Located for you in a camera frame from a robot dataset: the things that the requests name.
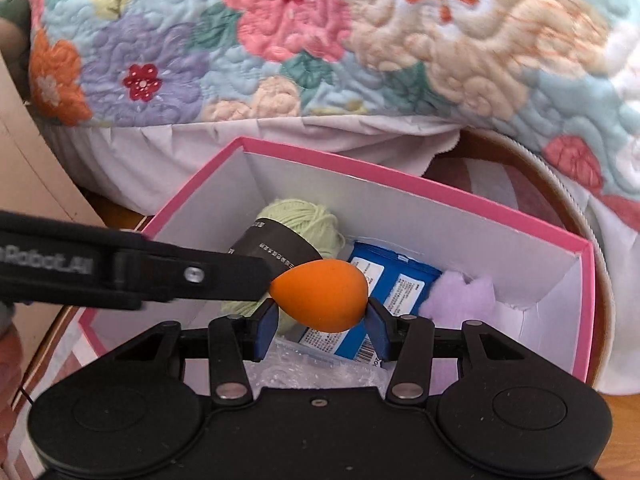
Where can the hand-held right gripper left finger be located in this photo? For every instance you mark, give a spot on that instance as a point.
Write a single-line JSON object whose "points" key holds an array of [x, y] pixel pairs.
{"points": [[265, 332]]}

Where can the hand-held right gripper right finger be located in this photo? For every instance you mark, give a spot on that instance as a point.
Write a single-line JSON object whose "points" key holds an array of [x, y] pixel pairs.
{"points": [[376, 332]]}

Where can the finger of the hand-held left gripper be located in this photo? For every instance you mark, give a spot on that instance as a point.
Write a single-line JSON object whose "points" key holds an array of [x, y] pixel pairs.
{"points": [[225, 275]]}

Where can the blue wet wipes packet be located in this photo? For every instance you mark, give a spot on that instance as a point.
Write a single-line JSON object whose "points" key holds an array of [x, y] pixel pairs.
{"points": [[400, 285]]}

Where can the clear plastic packet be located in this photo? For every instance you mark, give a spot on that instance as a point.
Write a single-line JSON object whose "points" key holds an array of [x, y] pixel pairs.
{"points": [[310, 370]]}

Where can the orange makeup sponge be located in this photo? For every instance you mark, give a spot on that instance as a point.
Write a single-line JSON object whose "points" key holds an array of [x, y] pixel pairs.
{"points": [[320, 295]]}

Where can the purple plush toy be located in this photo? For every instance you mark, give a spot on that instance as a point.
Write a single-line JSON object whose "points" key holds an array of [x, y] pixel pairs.
{"points": [[450, 300]]}

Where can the green yarn ball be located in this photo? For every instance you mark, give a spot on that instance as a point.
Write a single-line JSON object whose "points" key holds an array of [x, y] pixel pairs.
{"points": [[295, 215]]}

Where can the pink cardboard box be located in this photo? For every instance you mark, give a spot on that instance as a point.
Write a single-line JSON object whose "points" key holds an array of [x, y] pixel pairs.
{"points": [[425, 210]]}

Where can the beige cabinet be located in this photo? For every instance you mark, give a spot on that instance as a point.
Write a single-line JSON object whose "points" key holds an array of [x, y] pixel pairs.
{"points": [[30, 170]]}

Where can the floral quilt bed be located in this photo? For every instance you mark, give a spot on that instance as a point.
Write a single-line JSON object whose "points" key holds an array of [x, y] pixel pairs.
{"points": [[200, 140]]}

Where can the checkered rug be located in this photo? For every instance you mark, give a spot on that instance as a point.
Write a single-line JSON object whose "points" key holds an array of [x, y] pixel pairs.
{"points": [[490, 180]]}

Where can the dark green object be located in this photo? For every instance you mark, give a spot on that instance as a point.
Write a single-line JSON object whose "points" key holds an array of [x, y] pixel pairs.
{"points": [[12, 25]]}

